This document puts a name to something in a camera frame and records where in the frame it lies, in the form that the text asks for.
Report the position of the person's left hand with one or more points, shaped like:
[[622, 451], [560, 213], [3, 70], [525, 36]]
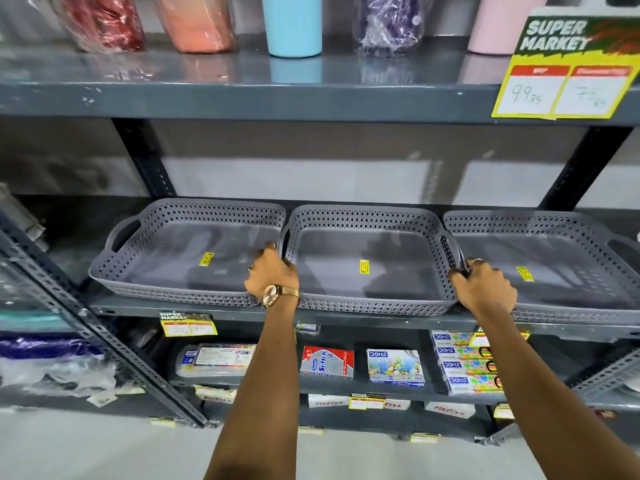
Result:
[[272, 277]]

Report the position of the person's right hand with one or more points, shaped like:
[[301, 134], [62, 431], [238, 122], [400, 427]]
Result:
[[487, 292]]

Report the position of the person's left fingers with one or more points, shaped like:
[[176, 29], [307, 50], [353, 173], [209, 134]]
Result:
[[267, 250]]

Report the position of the person's right fingers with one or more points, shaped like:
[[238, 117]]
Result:
[[462, 273]]

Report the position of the grey perforated plastic tray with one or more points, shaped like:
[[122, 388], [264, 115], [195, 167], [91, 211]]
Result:
[[365, 254], [180, 244], [565, 264]]

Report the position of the person's right forearm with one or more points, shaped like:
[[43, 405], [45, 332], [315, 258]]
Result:
[[545, 389]]

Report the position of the person's left forearm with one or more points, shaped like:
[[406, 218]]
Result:
[[260, 384]]

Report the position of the gold wristwatch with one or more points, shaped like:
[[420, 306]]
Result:
[[275, 294]]

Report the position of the yellow sticker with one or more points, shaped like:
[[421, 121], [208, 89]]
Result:
[[364, 266], [525, 273], [206, 259]]

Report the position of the colourful long crayon box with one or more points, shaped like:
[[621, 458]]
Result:
[[460, 351], [452, 337], [472, 382], [465, 366]]

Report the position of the small green yellow price tag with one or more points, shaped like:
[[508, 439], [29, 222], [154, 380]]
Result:
[[187, 324]]

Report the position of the blue white stationery box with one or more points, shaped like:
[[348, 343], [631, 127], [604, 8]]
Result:
[[395, 367]]

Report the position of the clear plastic crayon case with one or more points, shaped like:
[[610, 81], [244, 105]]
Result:
[[220, 359]]

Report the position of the red stationery box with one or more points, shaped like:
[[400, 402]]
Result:
[[327, 362]]

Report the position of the white box with red print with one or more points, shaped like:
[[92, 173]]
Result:
[[450, 409], [327, 401], [397, 404]]

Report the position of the grey metal shelf rack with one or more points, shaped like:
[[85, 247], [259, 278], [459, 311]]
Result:
[[200, 99]]

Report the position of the grey slotted neighbouring rack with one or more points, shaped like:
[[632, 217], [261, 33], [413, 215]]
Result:
[[605, 379]]

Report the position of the large green yellow price sign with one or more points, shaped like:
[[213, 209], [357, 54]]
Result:
[[565, 69]]

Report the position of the light blue tumbler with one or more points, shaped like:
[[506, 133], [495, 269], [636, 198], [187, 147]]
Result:
[[291, 22]]

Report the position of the orange wrapped bottle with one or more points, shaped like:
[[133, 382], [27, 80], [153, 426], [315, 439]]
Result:
[[197, 19]]

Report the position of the blue wrapped package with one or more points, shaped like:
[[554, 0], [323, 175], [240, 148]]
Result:
[[45, 346]]

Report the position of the clear plastic wrapped package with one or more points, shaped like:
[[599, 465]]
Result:
[[55, 377]]

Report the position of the pink tumbler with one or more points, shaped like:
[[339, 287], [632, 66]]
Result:
[[500, 22]]

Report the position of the purple wrapped bottle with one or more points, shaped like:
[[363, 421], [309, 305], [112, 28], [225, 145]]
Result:
[[390, 22]]

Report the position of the red wrapped bottle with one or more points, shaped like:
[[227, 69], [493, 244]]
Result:
[[107, 19]]

